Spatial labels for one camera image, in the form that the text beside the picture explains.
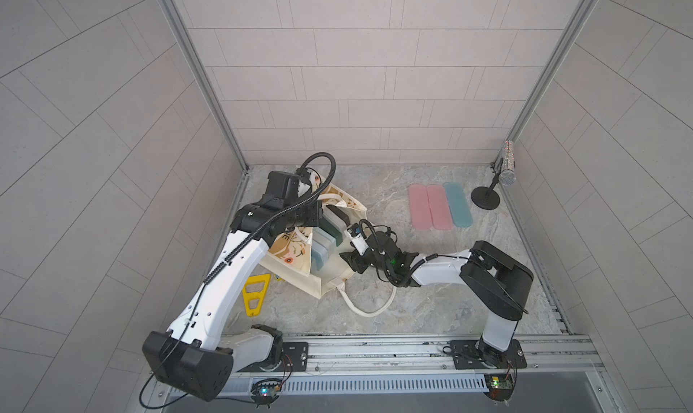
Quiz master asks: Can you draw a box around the teal translucent pencil case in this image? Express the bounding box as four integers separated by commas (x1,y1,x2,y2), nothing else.
443,182,473,228

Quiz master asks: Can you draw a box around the aluminium mounting rail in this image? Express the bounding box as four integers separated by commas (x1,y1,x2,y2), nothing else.
151,334,602,379

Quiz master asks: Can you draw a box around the circuit board with wires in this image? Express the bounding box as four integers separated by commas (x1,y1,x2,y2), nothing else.
250,378,283,408
485,374,515,402

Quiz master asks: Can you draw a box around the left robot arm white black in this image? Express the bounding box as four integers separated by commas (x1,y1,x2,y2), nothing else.
143,199,322,401

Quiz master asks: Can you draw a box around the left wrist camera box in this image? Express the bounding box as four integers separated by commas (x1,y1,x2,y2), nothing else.
262,171,311,210

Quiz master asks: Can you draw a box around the left circuit board with wires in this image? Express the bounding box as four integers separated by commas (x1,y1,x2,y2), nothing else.
250,378,283,408

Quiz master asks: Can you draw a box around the right circuit board with wires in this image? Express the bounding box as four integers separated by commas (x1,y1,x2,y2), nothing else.
485,374,515,402

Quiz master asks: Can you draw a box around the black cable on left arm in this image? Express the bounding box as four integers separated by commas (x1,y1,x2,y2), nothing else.
138,151,337,410

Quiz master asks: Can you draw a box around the yellow triangular plastic tool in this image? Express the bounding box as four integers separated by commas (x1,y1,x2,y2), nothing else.
242,274,272,317

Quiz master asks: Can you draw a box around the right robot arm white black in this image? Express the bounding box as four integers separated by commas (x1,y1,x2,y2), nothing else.
340,220,534,371

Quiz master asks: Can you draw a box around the glitter microphone on stand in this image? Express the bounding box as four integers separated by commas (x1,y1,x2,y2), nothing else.
471,140,516,211

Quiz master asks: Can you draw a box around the pale mint pencil case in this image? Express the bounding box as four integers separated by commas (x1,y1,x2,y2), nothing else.
312,227,337,255

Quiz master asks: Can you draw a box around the dark green pencil case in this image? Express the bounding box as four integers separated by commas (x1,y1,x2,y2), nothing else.
319,211,347,246

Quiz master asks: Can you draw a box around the grey teal pencil case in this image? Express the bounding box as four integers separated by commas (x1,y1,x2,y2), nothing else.
310,243,330,272

